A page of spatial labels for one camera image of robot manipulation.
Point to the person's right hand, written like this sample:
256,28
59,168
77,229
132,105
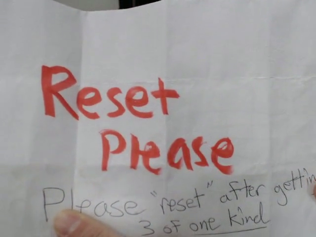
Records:
74,224

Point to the person's left hand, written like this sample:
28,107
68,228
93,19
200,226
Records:
314,191

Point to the white handwritten paper sign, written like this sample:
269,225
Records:
197,61

